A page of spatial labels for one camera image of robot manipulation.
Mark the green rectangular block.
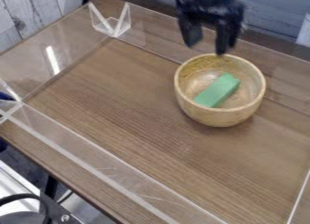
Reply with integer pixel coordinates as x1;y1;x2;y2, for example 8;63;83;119
194;73;241;108

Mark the clear acrylic tray wall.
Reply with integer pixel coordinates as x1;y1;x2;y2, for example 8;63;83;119
0;3;310;224

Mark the black metal table bracket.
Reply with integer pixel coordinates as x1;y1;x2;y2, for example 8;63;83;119
41;176;83;224

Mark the light wooden bowl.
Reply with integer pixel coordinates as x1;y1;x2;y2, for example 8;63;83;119
174;54;266;127

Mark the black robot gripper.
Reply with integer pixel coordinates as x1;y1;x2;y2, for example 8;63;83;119
176;0;245;55

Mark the black cable loop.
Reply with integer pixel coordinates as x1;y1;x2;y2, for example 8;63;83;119
0;193;51;224

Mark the clear acrylic corner bracket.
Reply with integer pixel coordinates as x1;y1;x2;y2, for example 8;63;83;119
89;3;131;38

